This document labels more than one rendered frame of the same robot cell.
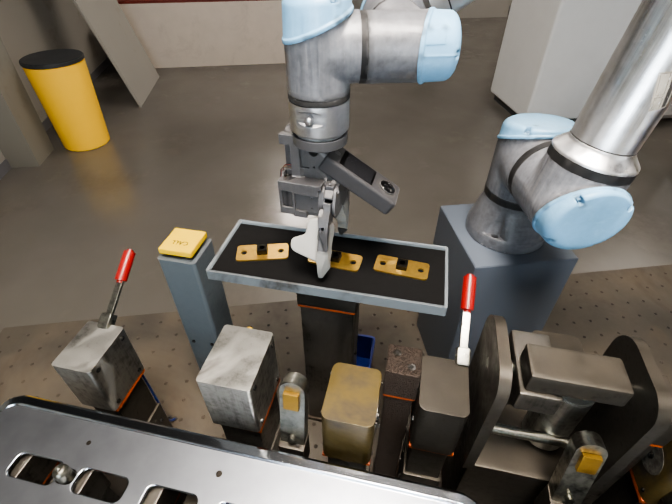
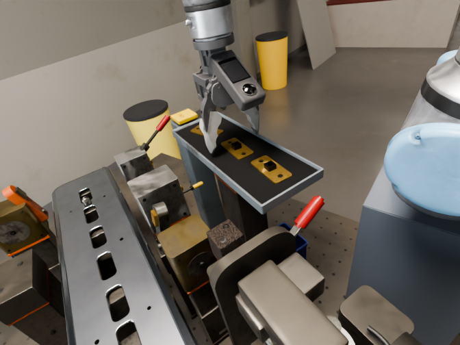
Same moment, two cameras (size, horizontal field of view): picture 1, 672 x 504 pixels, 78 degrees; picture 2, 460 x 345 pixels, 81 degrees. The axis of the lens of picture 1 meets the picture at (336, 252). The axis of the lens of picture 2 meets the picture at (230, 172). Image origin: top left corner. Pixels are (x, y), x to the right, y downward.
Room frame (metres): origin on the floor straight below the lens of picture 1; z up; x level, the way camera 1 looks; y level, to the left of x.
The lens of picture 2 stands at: (0.17, -0.37, 1.46)
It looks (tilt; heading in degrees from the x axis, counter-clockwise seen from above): 36 degrees down; 52
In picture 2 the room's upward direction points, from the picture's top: 11 degrees counter-clockwise
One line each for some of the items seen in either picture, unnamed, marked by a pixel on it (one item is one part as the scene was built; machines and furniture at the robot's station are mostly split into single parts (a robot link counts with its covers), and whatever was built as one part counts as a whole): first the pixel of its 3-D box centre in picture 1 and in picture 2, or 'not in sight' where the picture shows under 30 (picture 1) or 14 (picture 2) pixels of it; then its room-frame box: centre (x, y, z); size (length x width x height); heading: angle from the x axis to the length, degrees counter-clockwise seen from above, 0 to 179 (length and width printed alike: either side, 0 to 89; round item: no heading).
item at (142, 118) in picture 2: not in sight; (157, 139); (1.12, 1.82, 0.32); 0.40 x 0.40 x 0.63
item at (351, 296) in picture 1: (330, 262); (233, 149); (0.49, 0.01, 1.16); 0.37 x 0.14 x 0.02; 78
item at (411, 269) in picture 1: (401, 265); (270, 166); (0.48, -0.10, 1.17); 0.08 x 0.04 x 0.01; 73
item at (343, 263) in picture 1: (335, 257); (236, 146); (0.50, 0.00, 1.17); 0.08 x 0.04 x 0.01; 73
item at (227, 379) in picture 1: (257, 418); (181, 235); (0.36, 0.14, 0.90); 0.13 x 0.08 x 0.41; 168
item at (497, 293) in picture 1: (481, 298); (413, 257); (0.65, -0.34, 0.90); 0.20 x 0.20 x 0.40; 7
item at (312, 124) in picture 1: (318, 116); (209, 23); (0.50, 0.02, 1.40); 0.08 x 0.08 x 0.05
